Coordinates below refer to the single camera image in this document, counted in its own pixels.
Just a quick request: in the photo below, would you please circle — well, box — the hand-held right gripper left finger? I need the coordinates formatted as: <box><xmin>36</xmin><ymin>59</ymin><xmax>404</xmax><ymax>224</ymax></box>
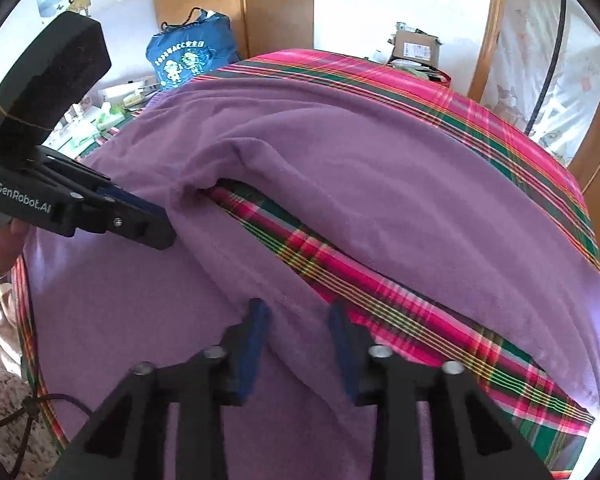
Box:
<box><xmin>52</xmin><ymin>297</ymin><xmax>273</xmax><ymax>480</ymax></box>

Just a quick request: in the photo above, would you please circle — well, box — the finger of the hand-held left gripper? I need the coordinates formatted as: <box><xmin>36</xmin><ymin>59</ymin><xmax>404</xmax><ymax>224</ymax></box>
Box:
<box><xmin>42</xmin><ymin>147</ymin><xmax>163</xmax><ymax>211</ymax></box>
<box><xmin>72</xmin><ymin>195</ymin><xmax>177</xmax><ymax>251</ymax></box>

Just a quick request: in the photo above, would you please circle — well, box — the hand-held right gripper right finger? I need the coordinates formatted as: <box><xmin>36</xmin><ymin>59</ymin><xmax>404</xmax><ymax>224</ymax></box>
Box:
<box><xmin>327</xmin><ymin>300</ymin><xmax>556</xmax><ymax>480</ymax></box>

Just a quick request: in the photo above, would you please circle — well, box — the purple fleece garment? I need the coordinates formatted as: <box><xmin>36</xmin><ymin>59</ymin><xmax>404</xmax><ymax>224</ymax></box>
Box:
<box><xmin>22</xmin><ymin>76</ymin><xmax>600</xmax><ymax>480</ymax></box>

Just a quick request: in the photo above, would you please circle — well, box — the person's left hand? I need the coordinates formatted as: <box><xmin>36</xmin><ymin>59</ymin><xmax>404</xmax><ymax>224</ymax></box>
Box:
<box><xmin>0</xmin><ymin>222</ymin><xmax>28</xmax><ymax>281</ymax></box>

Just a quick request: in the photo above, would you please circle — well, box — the pink green plaid blanket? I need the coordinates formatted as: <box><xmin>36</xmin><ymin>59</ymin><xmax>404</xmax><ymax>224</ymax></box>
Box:
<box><xmin>10</xmin><ymin>47</ymin><xmax>600</xmax><ymax>480</ymax></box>

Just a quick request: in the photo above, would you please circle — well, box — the green tissue pack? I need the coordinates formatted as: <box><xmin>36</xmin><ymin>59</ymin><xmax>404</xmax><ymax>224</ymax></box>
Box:
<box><xmin>62</xmin><ymin>132</ymin><xmax>103</xmax><ymax>153</ymax></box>
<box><xmin>94</xmin><ymin>101</ymin><xmax>131</xmax><ymax>128</ymax></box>

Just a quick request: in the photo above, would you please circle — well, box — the blue printed bag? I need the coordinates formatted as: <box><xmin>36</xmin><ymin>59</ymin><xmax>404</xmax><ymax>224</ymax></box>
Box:
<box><xmin>146</xmin><ymin>7</ymin><xmax>241</xmax><ymax>92</ymax></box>

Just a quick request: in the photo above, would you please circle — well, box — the white floral pillow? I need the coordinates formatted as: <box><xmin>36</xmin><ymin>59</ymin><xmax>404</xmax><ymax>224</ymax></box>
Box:
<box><xmin>0</xmin><ymin>280</ymin><xmax>26</xmax><ymax>361</ymax></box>

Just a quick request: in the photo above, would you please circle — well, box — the person's floral clothing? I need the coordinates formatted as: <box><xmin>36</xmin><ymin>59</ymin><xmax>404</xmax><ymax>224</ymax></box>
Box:
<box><xmin>0</xmin><ymin>365</ymin><xmax>61</xmax><ymax>480</ymax></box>

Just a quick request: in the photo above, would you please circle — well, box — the wooden wardrobe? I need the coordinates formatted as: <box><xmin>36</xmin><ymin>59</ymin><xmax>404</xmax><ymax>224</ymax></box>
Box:
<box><xmin>150</xmin><ymin>0</ymin><xmax>315</xmax><ymax>58</ymax></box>

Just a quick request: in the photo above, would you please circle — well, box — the cardboard box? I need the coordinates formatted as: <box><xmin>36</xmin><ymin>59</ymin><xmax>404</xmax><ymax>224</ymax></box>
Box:
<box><xmin>387</xmin><ymin>22</ymin><xmax>443</xmax><ymax>68</ymax></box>

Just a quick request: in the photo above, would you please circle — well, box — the black cable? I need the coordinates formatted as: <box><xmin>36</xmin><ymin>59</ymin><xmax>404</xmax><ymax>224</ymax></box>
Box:
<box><xmin>0</xmin><ymin>392</ymin><xmax>96</xmax><ymax>431</ymax></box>

